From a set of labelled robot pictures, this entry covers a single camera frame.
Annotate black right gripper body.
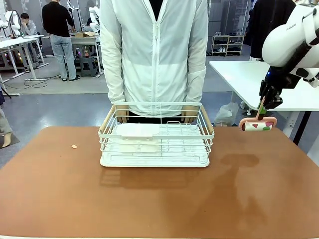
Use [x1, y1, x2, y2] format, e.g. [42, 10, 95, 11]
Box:
[263, 66, 302, 99]

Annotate pink handled lint roller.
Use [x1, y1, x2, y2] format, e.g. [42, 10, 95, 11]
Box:
[238, 96, 278, 132]

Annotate white wire basket wooden handles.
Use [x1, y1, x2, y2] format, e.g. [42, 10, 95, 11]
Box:
[98, 102, 215, 162]

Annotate person's left forearm white sleeve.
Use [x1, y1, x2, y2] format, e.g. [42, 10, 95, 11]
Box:
[185, 57, 207, 108]

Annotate person's right forearm white sleeve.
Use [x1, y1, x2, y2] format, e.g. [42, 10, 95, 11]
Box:
[100, 49, 128, 112]

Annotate person's left hand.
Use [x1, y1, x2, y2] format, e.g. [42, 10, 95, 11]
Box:
[181, 105, 200, 124]

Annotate person's right hand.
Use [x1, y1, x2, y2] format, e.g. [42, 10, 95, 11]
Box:
[116, 109, 130, 123]

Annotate white side table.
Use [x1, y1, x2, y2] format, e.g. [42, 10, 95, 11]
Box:
[208, 60, 319, 152]

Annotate white plastic bag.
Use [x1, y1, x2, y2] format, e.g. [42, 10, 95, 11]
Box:
[213, 102, 239, 127]

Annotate person in black coat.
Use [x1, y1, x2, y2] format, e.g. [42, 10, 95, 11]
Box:
[245, 0, 297, 62]

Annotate person in white jacket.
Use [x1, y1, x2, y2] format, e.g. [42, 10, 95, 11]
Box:
[99, 0, 209, 118]

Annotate white drip tray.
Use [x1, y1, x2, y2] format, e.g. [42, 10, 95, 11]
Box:
[99, 145, 210, 168]

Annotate white plastic cutlery holder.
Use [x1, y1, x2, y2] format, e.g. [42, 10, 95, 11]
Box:
[115, 123, 160, 140]

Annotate grey step stool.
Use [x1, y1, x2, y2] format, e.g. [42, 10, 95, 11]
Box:
[79, 56, 97, 77]

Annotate white desk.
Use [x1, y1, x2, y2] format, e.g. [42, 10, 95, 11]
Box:
[0, 34, 50, 97]
[42, 34, 105, 78]

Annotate cardboard box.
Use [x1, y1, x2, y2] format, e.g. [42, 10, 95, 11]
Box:
[74, 31, 99, 38]

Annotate man in black shirt jeans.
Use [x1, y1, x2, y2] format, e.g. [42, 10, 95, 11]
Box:
[41, 0, 81, 82]

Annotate seated person grey hoodie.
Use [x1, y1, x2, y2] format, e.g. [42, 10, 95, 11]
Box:
[19, 12, 39, 36]

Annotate bystander leg and shoe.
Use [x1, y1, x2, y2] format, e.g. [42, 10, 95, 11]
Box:
[0, 86, 21, 150]

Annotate black floor cable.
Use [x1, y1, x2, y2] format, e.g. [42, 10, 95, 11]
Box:
[2, 73, 63, 90]

